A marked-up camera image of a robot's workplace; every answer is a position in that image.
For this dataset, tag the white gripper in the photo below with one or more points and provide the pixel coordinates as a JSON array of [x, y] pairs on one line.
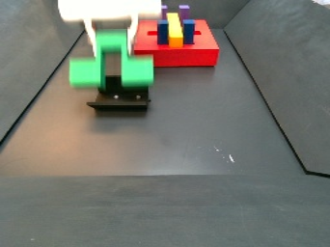
[[78, 10]]

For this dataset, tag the green bridge-shaped object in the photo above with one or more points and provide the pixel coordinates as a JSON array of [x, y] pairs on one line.
[[111, 61]]

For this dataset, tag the black fixture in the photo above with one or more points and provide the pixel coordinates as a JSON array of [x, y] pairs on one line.
[[116, 97]]

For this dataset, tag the red base board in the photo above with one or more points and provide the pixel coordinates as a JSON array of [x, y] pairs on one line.
[[199, 54]]

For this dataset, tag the blue block right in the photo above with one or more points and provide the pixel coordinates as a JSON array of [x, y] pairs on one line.
[[162, 32]]

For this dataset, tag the blue block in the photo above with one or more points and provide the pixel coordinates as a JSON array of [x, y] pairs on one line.
[[162, 32], [188, 31]]

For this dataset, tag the purple block right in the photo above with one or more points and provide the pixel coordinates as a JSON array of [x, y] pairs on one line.
[[163, 12]]

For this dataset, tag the purple block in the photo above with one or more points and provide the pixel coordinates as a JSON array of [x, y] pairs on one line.
[[183, 12], [163, 12]]

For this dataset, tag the yellow long bar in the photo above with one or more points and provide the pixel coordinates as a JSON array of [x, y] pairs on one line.
[[175, 31]]

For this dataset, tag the blue block left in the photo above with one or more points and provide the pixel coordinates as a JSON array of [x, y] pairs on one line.
[[188, 31]]

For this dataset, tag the purple block left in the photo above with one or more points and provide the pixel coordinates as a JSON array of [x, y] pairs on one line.
[[183, 12]]

